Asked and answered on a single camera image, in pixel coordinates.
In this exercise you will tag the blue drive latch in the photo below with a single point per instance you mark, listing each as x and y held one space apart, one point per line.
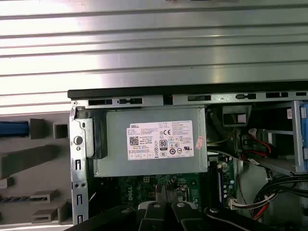
302 134

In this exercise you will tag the green motherboard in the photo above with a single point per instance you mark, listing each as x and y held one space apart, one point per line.
137 190

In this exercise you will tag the grey power supply unit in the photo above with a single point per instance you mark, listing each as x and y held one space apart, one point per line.
115 156

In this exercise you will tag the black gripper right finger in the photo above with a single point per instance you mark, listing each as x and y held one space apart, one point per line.
192 216

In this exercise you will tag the CPU socket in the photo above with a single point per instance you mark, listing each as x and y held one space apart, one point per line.
183 192

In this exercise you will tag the hard disk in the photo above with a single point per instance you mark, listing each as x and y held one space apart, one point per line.
12 128

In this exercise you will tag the grey metal drive cage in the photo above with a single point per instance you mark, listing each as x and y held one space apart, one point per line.
276 164

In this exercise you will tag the black open PC case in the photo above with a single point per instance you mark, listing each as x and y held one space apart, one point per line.
78 154

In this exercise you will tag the grey parts rack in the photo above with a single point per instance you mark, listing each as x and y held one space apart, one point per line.
24 158

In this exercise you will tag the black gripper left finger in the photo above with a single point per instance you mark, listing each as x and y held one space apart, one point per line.
151 216

